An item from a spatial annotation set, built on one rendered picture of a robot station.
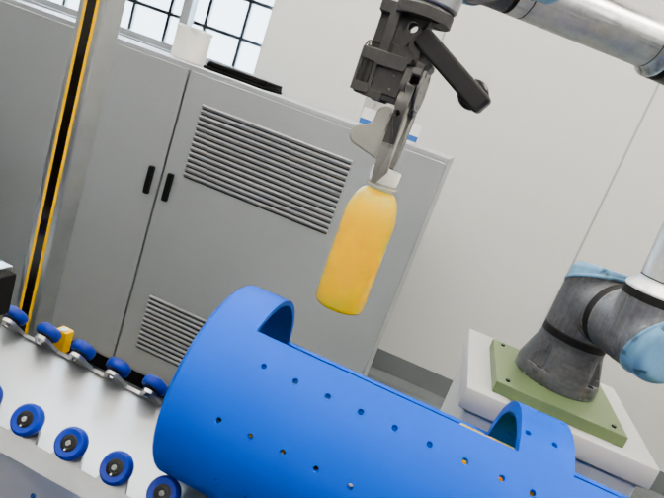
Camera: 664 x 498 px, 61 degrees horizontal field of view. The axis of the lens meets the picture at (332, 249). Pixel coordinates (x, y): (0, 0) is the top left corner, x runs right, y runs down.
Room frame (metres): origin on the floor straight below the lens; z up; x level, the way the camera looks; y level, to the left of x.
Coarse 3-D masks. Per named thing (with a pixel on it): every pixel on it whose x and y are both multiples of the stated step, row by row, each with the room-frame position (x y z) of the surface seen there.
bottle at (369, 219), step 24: (360, 192) 0.71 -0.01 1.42; (384, 192) 0.71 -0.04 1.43; (360, 216) 0.69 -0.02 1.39; (384, 216) 0.69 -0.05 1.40; (336, 240) 0.71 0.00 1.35; (360, 240) 0.69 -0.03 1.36; (384, 240) 0.70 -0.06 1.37; (336, 264) 0.69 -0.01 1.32; (360, 264) 0.69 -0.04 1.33; (336, 288) 0.69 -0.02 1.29; (360, 288) 0.69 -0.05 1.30; (360, 312) 0.71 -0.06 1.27
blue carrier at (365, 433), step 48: (240, 336) 0.64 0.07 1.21; (288, 336) 0.84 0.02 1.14; (192, 384) 0.60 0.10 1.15; (240, 384) 0.60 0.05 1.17; (288, 384) 0.60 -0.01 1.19; (336, 384) 0.61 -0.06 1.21; (192, 432) 0.58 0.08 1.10; (240, 432) 0.57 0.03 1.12; (288, 432) 0.57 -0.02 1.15; (336, 432) 0.57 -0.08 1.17; (384, 432) 0.58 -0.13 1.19; (432, 432) 0.58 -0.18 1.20; (528, 432) 0.62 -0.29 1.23; (192, 480) 0.60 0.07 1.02; (240, 480) 0.57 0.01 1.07; (288, 480) 0.56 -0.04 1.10; (336, 480) 0.55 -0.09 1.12; (384, 480) 0.55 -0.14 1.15; (432, 480) 0.55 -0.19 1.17; (480, 480) 0.55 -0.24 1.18; (528, 480) 0.56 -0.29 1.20; (576, 480) 0.57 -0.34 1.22
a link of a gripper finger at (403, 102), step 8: (408, 88) 0.68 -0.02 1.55; (400, 96) 0.68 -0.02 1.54; (408, 96) 0.68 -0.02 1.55; (400, 104) 0.68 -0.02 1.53; (408, 104) 0.68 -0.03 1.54; (400, 112) 0.68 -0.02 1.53; (408, 112) 0.70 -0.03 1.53; (392, 120) 0.68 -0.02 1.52; (400, 120) 0.67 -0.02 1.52; (392, 128) 0.68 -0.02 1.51; (400, 128) 0.68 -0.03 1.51; (384, 136) 0.68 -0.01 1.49; (392, 136) 0.68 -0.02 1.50; (392, 144) 0.68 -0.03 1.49
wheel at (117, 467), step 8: (112, 456) 0.64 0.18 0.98; (120, 456) 0.64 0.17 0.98; (128, 456) 0.65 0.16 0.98; (104, 464) 0.64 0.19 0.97; (112, 464) 0.64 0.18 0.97; (120, 464) 0.64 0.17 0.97; (128, 464) 0.64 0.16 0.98; (104, 472) 0.63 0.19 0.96; (112, 472) 0.63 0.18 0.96; (120, 472) 0.63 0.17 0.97; (128, 472) 0.63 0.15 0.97; (104, 480) 0.62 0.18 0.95; (112, 480) 0.62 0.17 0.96; (120, 480) 0.62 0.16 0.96
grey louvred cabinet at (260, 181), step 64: (0, 0) 2.43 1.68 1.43; (0, 64) 2.42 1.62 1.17; (64, 64) 2.36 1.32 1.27; (128, 64) 2.31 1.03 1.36; (192, 64) 2.33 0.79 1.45; (0, 128) 2.41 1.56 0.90; (128, 128) 2.30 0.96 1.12; (192, 128) 2.25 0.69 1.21; (256, 128) 2.21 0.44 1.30; (320, 128) 2.16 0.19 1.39; (0, 192) 2.40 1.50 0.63; (128, 192) 2.29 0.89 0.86; (192, 192) 2.24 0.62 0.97; (256, 192) 2.19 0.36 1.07; (320, 192) 2.14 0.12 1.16; (0, 256) 2.38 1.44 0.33; (128, 256) 2.27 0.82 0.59; (192, 256) 2.23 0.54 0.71; (256, 256) 2.18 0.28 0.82; (320, 256) 2.14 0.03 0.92; (384, 256) 2.09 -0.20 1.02; (64, 320) 2.31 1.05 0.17; (128, 320) 2.26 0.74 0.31; (192, 320) 2.20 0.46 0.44; (320, 320) 2.12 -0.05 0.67; (384, 320) 2.10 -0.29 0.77
